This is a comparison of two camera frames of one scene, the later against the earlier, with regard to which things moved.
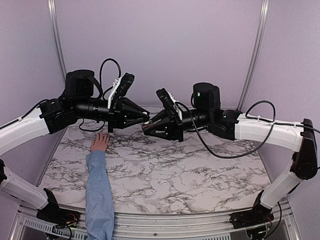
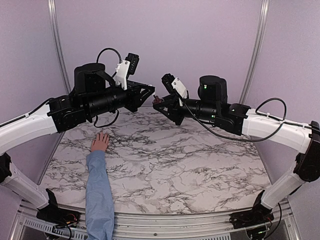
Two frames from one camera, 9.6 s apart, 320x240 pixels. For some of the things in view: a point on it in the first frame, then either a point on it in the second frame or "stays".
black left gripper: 116,113 -> 135,101
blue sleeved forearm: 99,219 stays
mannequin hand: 100,144 stays
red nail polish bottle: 144,126 -> 157,100
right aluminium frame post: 263,15 stays
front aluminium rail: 200,226 stays
